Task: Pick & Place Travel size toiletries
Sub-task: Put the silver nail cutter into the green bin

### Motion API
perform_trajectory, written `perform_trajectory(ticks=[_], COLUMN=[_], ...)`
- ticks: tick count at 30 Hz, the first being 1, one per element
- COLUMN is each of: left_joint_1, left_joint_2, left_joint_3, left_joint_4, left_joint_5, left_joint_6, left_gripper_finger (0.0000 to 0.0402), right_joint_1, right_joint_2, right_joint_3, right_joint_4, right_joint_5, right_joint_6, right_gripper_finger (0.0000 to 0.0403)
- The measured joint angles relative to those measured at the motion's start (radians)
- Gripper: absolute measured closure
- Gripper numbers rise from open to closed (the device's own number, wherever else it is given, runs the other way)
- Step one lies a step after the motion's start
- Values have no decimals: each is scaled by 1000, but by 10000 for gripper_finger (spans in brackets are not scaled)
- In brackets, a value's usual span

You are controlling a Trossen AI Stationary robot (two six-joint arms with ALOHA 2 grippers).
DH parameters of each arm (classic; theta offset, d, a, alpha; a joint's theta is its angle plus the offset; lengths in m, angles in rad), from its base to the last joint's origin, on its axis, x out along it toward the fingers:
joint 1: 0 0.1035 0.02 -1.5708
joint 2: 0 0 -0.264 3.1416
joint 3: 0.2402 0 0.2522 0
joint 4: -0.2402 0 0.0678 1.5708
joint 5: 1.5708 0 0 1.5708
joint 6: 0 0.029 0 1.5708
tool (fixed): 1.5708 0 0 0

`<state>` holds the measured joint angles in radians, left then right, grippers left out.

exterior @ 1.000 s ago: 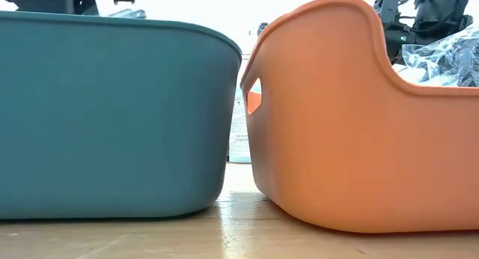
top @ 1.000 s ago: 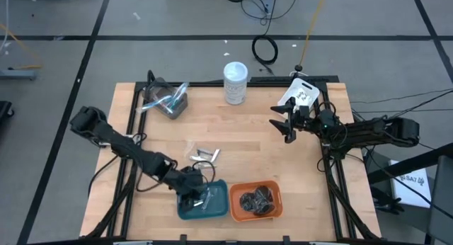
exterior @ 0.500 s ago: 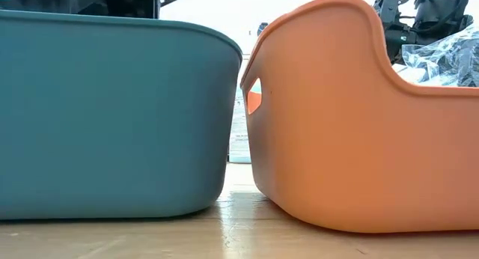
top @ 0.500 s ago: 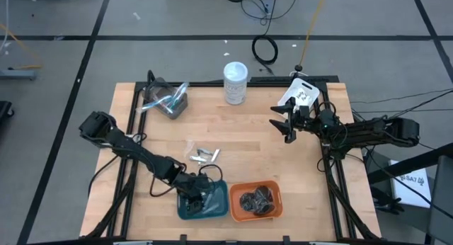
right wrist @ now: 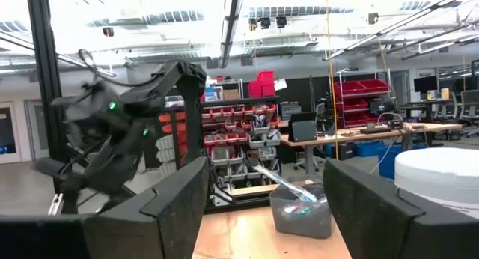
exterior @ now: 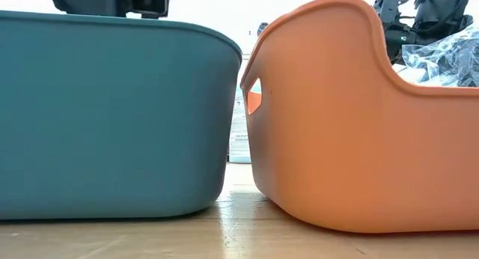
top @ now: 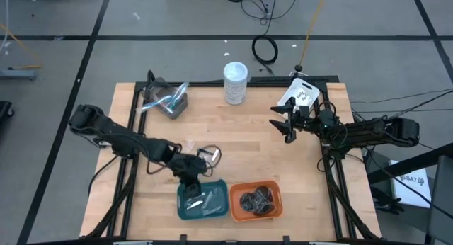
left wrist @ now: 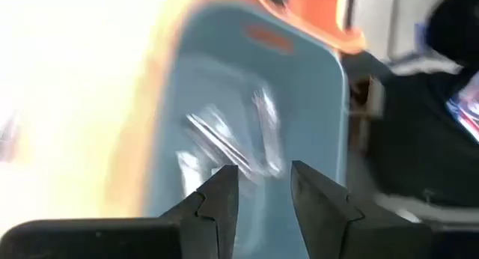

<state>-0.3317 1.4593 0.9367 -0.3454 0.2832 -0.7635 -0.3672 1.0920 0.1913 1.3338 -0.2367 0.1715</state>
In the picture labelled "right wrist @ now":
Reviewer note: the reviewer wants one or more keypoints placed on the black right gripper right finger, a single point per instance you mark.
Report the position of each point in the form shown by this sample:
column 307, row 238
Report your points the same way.
column 393, row 236

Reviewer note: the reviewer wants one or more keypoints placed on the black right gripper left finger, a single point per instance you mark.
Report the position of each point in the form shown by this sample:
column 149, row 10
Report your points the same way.
column 112, row 236

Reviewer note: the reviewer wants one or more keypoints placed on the bagged teal toothbrush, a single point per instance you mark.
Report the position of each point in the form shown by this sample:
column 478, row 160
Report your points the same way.
column 307, row 209

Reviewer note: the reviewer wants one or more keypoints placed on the bagged red toothbrush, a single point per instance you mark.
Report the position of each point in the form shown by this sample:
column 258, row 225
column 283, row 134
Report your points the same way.
column 290, row 209

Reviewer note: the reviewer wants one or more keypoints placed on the bagged blue toothbrush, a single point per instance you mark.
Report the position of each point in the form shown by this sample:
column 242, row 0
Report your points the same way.
column 288, row 184

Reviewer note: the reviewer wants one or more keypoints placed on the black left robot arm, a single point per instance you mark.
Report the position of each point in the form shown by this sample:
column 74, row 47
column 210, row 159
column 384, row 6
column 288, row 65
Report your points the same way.
column 157, row 90

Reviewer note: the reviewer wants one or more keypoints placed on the silver aluminium bar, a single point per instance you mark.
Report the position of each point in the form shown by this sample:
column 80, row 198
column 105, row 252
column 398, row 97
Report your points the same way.
column 56, row 204

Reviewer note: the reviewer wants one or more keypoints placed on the white wipes canister green label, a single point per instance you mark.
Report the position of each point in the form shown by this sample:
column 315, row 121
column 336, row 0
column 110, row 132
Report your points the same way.
column 438, row 176

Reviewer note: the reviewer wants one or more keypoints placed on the blue plastic crate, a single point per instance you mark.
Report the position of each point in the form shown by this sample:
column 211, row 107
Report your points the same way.
column 389, row 161
column 368, row 148

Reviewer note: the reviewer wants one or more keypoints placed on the grey translucent plastic bin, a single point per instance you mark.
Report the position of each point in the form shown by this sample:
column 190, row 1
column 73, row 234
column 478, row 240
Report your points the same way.
column 303, row 221

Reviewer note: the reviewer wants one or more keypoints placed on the long wooden workbench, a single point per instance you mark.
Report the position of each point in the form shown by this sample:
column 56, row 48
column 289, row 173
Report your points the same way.
column 355, row 135

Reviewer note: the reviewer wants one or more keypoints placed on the rack of red bins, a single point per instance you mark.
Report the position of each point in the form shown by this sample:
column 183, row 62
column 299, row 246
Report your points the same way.
column 359, row 102

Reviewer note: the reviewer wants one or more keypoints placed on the parts shelf with small bins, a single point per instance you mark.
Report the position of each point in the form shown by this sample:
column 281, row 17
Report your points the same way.
column 239, row 139

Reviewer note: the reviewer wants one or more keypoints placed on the grey office chair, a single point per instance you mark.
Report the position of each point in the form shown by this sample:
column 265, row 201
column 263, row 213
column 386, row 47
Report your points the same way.
column 469, row 109

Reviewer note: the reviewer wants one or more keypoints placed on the brown cardboard box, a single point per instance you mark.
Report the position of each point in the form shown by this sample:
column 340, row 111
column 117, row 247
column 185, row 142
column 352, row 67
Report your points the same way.
column 231, row 94

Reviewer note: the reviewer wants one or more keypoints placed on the black computer monitor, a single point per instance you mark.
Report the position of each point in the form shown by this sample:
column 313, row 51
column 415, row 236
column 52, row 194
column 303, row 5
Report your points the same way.
column 425, row 84

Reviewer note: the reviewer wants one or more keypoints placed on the stacked red storage bins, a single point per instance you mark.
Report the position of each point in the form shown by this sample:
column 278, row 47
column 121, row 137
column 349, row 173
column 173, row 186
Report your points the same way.
column 262, row 85

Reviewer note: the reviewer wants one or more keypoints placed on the black aluminium table frame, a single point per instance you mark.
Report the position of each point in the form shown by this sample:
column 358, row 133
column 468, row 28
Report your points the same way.
column 45, row 83

